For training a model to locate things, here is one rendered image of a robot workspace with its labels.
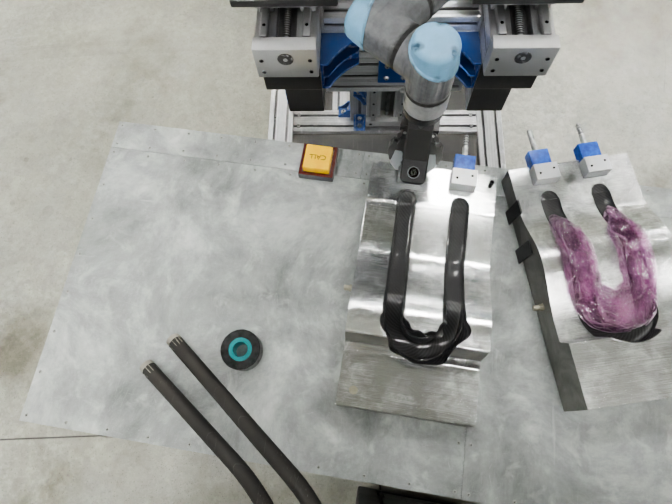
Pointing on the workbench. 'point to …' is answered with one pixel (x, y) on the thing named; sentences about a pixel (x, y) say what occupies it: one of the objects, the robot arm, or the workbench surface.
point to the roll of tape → (238, 346)
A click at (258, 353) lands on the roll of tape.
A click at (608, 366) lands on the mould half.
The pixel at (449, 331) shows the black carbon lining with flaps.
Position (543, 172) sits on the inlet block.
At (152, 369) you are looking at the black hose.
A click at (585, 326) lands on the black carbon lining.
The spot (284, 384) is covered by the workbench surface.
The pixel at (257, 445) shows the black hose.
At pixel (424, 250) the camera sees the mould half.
